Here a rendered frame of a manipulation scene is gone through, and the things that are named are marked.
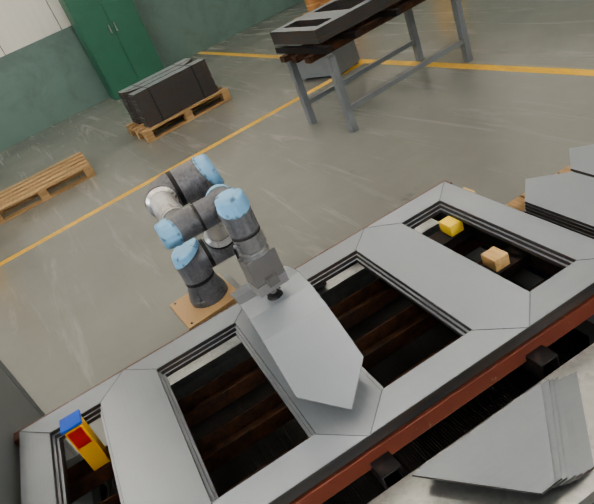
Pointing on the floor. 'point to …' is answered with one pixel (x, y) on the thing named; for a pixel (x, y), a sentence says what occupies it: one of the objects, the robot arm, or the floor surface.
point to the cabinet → (113, 41)
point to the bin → (347, 57)
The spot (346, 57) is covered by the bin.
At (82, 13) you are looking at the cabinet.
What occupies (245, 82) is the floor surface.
